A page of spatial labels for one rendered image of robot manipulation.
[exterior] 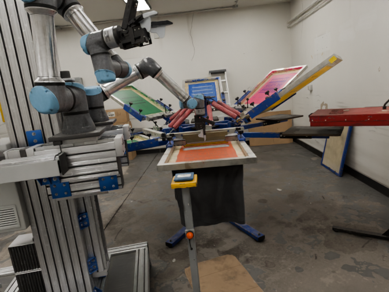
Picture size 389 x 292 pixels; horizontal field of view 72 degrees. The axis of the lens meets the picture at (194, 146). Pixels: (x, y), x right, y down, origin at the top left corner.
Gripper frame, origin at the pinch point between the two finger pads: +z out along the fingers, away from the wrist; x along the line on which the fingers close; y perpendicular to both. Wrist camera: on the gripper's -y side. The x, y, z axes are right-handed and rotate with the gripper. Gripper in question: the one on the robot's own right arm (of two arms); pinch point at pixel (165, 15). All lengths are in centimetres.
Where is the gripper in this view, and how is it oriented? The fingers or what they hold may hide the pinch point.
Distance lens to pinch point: 107.3
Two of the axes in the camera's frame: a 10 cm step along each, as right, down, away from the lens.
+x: -2.6, 2.0, -9.5
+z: 9.5, -1.3, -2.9
